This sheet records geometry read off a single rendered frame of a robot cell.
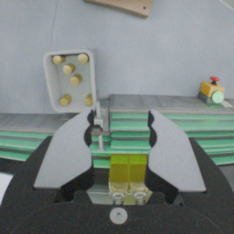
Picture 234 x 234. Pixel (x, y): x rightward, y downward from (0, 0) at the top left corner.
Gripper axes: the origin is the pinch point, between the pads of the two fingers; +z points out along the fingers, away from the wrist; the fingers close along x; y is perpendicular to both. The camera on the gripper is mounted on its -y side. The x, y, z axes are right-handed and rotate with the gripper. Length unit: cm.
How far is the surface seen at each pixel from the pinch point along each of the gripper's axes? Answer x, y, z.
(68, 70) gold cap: -18.4, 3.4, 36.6
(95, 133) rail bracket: -6.3, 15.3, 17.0
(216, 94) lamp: 35.3, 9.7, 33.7
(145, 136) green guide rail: 8.6, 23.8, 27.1
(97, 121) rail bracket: -6.4, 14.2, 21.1
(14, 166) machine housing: -53, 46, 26
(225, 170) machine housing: 53, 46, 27
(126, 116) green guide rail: 1.9, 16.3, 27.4
